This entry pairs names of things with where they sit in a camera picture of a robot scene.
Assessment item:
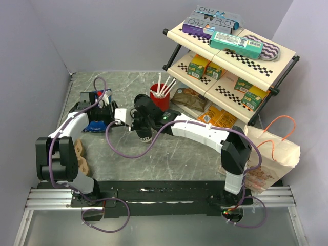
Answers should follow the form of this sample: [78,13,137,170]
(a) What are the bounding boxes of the purple cable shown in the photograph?
[105,120,269,229]
[47,76,131,233]

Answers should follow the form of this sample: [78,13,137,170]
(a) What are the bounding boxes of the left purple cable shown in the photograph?
[47,76,131,233]

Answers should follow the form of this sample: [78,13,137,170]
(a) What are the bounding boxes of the purple toothpaste box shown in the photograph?
[182,17,233,39]

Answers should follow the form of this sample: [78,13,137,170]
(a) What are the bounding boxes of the cardboard cup carrier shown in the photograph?
[74,139,90,176]

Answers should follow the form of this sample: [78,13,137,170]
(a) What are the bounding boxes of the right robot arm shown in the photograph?
[114,94,252,206]

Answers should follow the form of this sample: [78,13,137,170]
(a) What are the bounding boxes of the white wrapped straws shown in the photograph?
[155,72,176,98]

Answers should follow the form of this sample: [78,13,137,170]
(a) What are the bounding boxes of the red straw holder cup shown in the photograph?
[150,83,170,111]

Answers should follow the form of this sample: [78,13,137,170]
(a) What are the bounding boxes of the black paper coffee cup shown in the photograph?
[136,128,152,143]

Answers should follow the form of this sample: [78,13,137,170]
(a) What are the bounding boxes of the orange snack packet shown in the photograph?
[197,105,237,128]

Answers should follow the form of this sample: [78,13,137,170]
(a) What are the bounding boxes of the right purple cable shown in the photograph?
[105,120,269,229]

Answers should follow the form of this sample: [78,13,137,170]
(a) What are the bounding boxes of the green yellow box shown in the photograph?
[234,77,253,93]
[206,62,226,80]
[241,86,270,111]
[187,54,210,80]

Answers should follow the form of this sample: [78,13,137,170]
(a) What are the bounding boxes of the brown paper takeout bag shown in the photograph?
[244,116,300,194]

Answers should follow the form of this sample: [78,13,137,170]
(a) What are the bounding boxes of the blue grey toothpaste box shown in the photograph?
[194,5,245,27]

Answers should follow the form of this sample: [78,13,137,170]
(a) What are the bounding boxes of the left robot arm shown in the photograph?
[35,91,118,206]

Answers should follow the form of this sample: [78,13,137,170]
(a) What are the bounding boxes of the teal toothpaste box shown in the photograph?
[210,31,263,59]

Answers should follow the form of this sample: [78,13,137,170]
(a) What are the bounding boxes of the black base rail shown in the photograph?
[24,180,293,226]

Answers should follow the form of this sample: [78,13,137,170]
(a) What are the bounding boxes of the blue Doritos chip bag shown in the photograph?
[83,89,112,133]

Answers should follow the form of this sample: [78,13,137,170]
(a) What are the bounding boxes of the brown snack bag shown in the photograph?
[171,88,208,111]

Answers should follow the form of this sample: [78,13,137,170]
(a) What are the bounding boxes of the green yellow box right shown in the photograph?
[241,86,270,111]

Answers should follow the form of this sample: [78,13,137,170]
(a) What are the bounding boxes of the green yellow box far left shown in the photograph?
[187,54,210,80]

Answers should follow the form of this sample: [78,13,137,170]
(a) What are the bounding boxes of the purple wavy sleep mask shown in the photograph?
[244,34,281,62]

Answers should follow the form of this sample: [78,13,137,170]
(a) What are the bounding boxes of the cream two-tier shelf rack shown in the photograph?
[163,24,300,126]

